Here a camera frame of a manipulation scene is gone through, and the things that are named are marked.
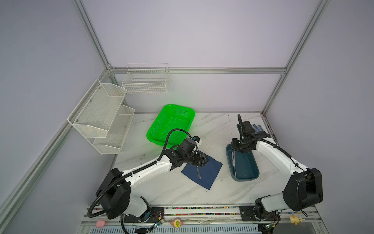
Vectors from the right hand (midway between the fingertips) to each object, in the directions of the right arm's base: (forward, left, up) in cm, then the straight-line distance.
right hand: (232, 146), depth 85 cm
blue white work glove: (+24, -26, -13) cm, 38 cm away
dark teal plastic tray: (-5, -9, -15) cm, 19 cm away
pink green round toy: (-38, +31, -7) cm, 49 cm away
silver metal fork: (-11, +20, -12) cm, 26 cm away
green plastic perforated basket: (+34, +42, -10) cm, 55 cm away
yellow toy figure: (-35, -26, -8) cm, 45 cm away
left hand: (-9, +18, +1) cm, 20 cm away
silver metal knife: (-2, -3, -12) cm, 12 cm away
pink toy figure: (-38, +69, -10) cm, 79 cm away
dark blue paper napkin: (-11, +14, -13) cm, 22 cm away
